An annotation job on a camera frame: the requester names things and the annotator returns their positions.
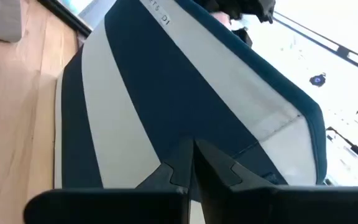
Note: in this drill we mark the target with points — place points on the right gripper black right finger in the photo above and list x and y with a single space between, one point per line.
275 205

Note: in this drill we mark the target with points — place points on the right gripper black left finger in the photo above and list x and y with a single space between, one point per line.
110 207

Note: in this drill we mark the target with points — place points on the navy white striped fabric basket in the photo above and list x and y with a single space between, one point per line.
166 93

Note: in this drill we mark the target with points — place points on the dark round ceiling device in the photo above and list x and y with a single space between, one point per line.
317 80

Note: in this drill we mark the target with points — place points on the mauve pink garment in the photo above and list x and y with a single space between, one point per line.
222 18

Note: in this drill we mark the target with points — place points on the black garment in basket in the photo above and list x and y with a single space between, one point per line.
244 7

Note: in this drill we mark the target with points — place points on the black ceiling rail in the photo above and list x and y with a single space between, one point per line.
337 49

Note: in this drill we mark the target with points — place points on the black aluminium table frame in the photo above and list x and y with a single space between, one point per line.
67 17

